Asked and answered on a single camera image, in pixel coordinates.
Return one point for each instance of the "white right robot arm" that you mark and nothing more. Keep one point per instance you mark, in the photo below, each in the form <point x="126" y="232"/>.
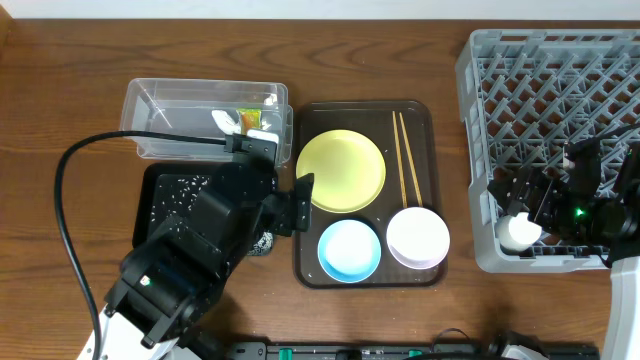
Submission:
<point x="572" y="211"/>

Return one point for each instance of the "black food waste tray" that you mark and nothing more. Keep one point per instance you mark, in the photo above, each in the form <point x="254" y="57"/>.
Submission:
<point x="204" y="210"/>

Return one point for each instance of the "light blue bowl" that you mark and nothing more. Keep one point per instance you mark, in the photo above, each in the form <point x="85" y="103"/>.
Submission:
<point x="349" y="251"/>

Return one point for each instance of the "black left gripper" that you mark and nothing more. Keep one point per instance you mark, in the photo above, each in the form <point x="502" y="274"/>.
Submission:
<point x="288" y="213"/>

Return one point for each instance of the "right wooden chopstick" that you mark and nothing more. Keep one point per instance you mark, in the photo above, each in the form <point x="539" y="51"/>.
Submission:
<point x="411" y="161"/>

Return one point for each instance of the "dark brown serving tray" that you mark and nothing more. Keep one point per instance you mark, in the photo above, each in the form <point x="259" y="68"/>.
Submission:
<point x="372" y="119"/>

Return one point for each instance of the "yellow plate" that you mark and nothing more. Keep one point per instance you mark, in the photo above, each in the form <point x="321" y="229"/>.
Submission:
<point x="349" y="170"/>

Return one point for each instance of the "wooden chopstick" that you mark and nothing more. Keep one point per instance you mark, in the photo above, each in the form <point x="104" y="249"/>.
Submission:
<point x="411" y="161"/>
<point x="399" y="161"/>

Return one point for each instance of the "left wooden chopstick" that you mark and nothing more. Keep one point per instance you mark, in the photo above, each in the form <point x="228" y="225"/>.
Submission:
<point x="399" y="161"/>

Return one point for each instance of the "grey dishwasher rack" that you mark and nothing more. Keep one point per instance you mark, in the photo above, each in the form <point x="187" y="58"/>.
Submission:
<point x="524" y="94"/>

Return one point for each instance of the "clear plastic waste bin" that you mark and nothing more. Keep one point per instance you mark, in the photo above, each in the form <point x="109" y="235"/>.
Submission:
<point x="183" y="107"/>

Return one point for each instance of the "pink bowl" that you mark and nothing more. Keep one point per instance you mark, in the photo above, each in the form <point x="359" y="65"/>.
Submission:
<point x="418" y="238"/>

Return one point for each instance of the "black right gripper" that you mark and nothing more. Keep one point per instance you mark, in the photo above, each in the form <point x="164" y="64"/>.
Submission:
<point x="554" y="186"/>

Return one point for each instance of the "green pandan cake wrapper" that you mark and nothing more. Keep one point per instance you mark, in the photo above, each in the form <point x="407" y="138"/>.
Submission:
<point x="250" y="118"/>

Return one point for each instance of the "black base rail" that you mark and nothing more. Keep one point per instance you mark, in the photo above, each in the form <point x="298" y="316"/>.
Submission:
<point x="449" y="344"/>

